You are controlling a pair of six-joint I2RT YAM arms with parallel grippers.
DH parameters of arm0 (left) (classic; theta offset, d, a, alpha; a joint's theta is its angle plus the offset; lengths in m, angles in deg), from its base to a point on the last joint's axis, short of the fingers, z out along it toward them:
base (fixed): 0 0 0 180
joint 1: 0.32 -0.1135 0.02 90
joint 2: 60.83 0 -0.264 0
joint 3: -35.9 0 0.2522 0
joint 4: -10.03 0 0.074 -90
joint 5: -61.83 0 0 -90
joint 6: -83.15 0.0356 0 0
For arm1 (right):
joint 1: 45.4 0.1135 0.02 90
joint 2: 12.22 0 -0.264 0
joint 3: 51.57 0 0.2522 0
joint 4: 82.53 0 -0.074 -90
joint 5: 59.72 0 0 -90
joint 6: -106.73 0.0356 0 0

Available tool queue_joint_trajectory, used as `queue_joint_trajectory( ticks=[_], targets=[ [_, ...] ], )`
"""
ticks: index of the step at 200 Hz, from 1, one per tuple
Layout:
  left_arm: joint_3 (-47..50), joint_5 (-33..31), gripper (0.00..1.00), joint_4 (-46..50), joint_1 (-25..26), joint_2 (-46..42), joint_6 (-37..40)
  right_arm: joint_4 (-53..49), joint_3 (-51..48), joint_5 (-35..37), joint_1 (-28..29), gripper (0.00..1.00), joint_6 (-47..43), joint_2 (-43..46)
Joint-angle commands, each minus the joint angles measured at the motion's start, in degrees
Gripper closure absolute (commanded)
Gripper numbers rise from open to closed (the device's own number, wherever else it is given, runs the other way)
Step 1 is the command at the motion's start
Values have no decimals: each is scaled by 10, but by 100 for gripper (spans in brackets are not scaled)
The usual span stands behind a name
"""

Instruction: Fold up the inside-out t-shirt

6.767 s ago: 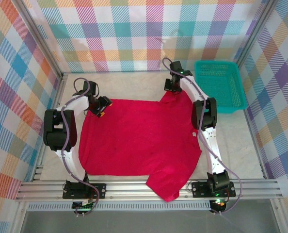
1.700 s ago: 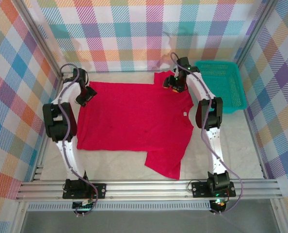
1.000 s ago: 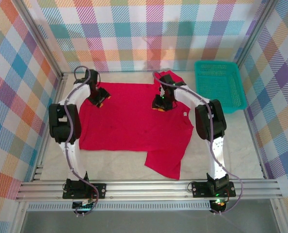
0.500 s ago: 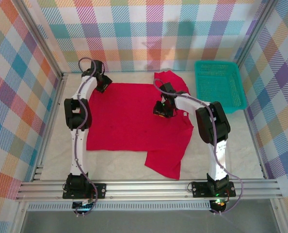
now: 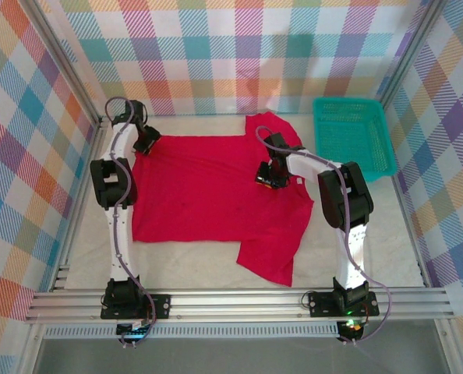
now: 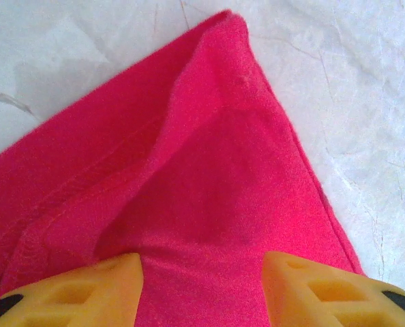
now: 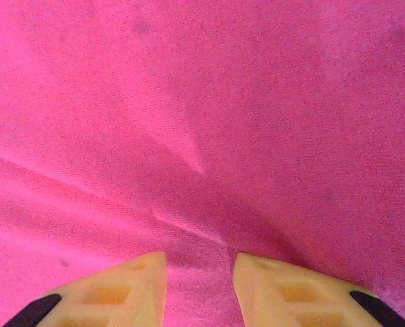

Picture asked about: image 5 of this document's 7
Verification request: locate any red t-shirt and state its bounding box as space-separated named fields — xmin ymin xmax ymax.
xmin=131 ymin=111 xmax=314 ymax=288

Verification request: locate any teal plastic basket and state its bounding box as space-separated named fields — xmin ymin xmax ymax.
xmin=312 ymin=97 xmax=398 ymax=184

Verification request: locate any aluminium side rail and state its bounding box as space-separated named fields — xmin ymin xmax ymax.
xmin=389 ymin=174 xmax=431 ymax=288
xmin=51 ymin=116 xmax=111 ymax=292

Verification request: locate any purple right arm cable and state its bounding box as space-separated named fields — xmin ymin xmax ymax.
xmin=256 ymin=125 xmax=392 ymax=346

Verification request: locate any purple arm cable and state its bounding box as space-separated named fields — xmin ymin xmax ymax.
xmin=256 ymin=125 xmax=392 ymax=346
xmin=104 ymin=97 xmax=157 ymax=350

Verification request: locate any aluminium corner post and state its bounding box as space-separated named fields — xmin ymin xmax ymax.
xmin=377 ymin=0 xmax=451 ymax=114
xmin=23 ymin=0 xmax=111 ymax=129

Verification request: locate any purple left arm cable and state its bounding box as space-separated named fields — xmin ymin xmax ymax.
xmin=104 ymin=97 xmax=157 ymax=350

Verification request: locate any long aluminium mounting rail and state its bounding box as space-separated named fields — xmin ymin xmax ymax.
xmin=23 ymin=287 xmax=455 ymax=325

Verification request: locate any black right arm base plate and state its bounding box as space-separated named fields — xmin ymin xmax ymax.
xmin=308 ymin=291 xmax=380 ymax=317

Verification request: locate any grey slotted cable duct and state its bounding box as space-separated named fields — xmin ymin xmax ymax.
xmin=44 ymin=326 xmax=340 ymax=339

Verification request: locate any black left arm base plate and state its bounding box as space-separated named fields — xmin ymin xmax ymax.
xmin=101 ymin=294 xmax=171 ymax=320

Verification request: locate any aluminium frame leg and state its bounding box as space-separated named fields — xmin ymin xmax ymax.
xmin=436 ymin=317 xmax=463 ymax=374
xmin=19 ymin=323 xmax=48 ymax=374

